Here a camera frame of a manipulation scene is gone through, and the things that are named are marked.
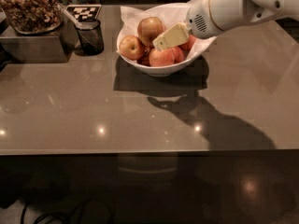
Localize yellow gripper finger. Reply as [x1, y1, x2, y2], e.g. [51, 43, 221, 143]
[152, 22, 191, 50]

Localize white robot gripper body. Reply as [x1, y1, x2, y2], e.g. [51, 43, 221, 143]
[186, 0, 223, 39]

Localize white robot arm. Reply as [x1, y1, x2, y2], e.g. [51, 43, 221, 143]
[153, 0, 299, 50]

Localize right red apple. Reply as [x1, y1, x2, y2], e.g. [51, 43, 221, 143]
[179, 35, 196, 51]

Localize red apple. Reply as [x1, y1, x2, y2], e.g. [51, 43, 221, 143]
[179, 35, 196, 51]
[149, 49, 175, 67]

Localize white paper bowl liner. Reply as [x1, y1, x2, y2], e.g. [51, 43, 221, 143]
[117, 3, 216, 63]

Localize large top red-yellow apple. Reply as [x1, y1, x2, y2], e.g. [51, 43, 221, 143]
[137, 17, 164, 47]

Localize front red apple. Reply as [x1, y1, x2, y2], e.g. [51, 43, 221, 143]
[149, 49, 175, 67]

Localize white ceramic bowl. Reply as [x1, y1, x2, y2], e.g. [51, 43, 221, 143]
[116, 3, 219, 77]

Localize left red-yellow apple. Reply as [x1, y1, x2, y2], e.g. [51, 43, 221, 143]
[119, 35, 146, 60]

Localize black mesh cup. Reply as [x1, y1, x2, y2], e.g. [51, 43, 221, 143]
[75, 19, 104, 55]

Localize black white marker card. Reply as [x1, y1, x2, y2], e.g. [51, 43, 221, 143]
[66, 5, 102, 21]

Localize white spoon in cup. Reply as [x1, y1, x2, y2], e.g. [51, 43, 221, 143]
[58, 3, 83, 29]

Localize grey metal box stand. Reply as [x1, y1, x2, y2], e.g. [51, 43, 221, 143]
[0, 21, 78, 63]

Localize black cable on floor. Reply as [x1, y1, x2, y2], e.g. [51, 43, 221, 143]
[20, 192, 115, 224]

